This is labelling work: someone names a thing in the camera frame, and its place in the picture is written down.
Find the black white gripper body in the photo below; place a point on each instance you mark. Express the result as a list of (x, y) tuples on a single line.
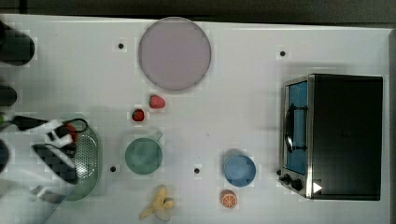
[(51, 142)]

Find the red ketchup bottle toy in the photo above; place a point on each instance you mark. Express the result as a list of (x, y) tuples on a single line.
[(71, 132)]

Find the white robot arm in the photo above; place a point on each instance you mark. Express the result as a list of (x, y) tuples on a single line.
[(36, 176)]

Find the green object left edge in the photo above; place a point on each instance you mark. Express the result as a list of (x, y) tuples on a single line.
[(2, 119)]

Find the black cylinder left edge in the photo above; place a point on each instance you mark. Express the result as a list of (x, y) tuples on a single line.
[(8, 96)]

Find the strawberry toy with green top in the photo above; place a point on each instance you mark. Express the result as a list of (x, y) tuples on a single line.
[(138, 115)]

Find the peeled banana toy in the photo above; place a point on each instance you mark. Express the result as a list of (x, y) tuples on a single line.
[(161, 206)]

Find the red strawberry toy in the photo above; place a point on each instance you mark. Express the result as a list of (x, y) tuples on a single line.
[(156, 102)]

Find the black cylinder upper left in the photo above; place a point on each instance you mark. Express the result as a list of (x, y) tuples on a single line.
[(16, 48)]

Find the lavender round plate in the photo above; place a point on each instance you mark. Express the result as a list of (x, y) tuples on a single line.
[(174, 53)]

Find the orange slice toy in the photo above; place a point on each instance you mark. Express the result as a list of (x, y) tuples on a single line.
[(228, 199)]

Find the blue bowl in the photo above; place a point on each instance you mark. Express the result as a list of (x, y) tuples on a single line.
[(239, 170)]

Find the black toaster oven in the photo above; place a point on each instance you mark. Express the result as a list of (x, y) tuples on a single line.
[(332, 137)]

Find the green cup with handle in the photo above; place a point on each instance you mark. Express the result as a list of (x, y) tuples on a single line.
[(144, 155)]

